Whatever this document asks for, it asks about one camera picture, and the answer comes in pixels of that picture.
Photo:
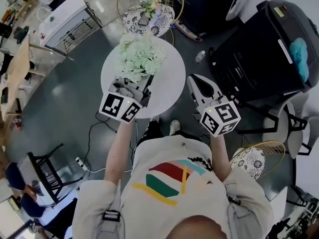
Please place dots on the blue cloth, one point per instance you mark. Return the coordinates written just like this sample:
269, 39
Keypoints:
299, 58

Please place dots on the dark phone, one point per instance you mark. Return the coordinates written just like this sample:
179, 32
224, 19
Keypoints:
143, 19

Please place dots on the person's white shoe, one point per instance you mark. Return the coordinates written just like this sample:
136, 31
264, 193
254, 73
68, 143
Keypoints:
175, 127
154, 119

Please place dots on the white chair black frame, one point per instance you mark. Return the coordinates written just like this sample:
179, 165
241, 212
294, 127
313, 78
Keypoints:
299, 138
274, 118

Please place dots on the person's right forearm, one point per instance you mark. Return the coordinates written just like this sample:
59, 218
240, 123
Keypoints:
220, 155

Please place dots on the white metal cabinet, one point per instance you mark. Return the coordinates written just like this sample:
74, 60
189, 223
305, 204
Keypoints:
67, 21

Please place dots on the person's white printed shirt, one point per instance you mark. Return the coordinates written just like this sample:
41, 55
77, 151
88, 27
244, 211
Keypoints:
174, 183

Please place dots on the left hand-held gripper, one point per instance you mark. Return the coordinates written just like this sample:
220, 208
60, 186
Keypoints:
112, 106

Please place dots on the open laptop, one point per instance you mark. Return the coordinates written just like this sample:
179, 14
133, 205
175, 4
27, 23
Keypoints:
27, 168

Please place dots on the white power strip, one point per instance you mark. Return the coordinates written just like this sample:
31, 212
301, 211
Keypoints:
81, 163

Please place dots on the wooden table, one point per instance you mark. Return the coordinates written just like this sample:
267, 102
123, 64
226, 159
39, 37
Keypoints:
17, 71

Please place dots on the lilac paper wrap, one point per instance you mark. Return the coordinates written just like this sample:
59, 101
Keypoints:
158, 16

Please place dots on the black wheeled machine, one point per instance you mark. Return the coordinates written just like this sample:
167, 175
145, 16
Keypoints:
261, 58
204, 6

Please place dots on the clear water bottle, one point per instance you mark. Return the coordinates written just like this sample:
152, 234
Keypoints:
200, 56

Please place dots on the person's left forearm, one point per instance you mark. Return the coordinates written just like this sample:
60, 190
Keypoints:
119, 146

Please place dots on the white green flowers bunch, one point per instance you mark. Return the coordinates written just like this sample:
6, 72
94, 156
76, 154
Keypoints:
142, 56

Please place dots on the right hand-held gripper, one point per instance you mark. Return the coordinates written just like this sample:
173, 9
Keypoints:
221, 118

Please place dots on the round white table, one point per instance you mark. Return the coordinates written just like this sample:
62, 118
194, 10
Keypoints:
169, 83

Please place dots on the person's patterned trouser leg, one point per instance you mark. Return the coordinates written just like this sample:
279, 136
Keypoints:
152, 133

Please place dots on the cream flower bunch with leaves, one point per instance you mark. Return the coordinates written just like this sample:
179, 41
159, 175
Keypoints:
150, 9

